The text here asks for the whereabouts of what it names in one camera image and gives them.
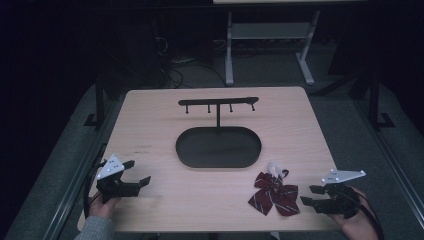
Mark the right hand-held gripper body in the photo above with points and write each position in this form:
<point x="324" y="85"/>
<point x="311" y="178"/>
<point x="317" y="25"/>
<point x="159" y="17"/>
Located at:
<point x="338" y="201"/>

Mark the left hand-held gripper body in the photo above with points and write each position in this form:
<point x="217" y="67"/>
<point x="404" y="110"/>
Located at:
<point x="111" y="188"/>

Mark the dark red striped bow tie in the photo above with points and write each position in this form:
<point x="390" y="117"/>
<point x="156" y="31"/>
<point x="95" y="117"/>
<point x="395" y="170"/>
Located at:
<point x="275" y="195"/>

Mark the black hook rack with tray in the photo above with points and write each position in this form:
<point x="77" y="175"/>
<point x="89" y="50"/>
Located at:
<point x="218" y="148"/>

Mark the person's left hand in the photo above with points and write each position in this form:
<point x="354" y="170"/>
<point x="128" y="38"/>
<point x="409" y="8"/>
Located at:
<point x="101" y="210"/>

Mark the person's right hand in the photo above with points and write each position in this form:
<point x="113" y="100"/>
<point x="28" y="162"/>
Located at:
<point x="358" y="228"/>

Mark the black metal stand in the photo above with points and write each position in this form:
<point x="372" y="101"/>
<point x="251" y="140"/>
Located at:
<point x="375" y="103"/>
<point x="99" y="103"/>

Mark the white metal desk frame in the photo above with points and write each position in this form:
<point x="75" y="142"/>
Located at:
<point x="270" y="30"/>

